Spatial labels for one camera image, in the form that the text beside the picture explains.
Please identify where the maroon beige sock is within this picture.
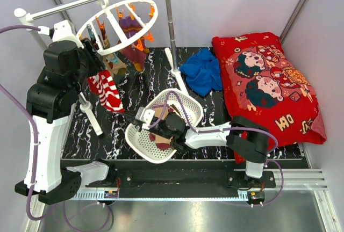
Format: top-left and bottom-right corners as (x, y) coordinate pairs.
(149, 105), (180, 150)

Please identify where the red white santa sock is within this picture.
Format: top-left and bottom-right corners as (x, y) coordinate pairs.
(87, 70), (124, 113)

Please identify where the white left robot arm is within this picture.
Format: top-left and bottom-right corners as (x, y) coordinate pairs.
(15, 38), (116, 205)

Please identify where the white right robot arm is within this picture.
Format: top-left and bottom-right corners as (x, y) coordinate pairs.
(126, 112), (272, 187)

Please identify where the white round clip hanger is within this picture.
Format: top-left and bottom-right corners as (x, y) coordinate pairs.
(77, 0), (159, 56)

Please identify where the teal plastic clip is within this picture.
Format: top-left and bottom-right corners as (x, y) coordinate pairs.
(106, 55), (119, 68)

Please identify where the beige olive striped sock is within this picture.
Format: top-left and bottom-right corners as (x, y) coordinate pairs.
(103, 53), (127, 77)

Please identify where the white perforated plastic basket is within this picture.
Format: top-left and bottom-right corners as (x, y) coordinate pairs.
(125, 89), (203, 164)

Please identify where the purple striped sock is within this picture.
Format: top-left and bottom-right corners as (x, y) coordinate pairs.
(118, 17), (147, 71)

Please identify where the blue towel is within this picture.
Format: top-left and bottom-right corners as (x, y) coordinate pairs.
(180, 48), (223, 97)

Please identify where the red cartoon print pillow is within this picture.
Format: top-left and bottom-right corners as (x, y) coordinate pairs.
(212, 32), (327, 147)

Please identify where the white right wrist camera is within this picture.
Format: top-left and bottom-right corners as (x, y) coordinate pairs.
(135, 107), (155, 130)

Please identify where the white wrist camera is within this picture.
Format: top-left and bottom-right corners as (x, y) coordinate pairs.
(38, 20), (84, 49)
(135, 107), (155, 130)

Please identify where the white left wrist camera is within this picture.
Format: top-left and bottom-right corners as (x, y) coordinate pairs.
(38, 20), (84, 49)

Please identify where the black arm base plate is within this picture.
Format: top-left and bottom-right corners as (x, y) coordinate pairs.
(110, 159), (276, 200)

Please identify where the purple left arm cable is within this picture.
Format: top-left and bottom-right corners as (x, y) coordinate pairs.
(0, 25), (113, 232)

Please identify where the white drying rack frame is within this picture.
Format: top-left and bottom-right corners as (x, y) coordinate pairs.
(13, 0), (194, 136)

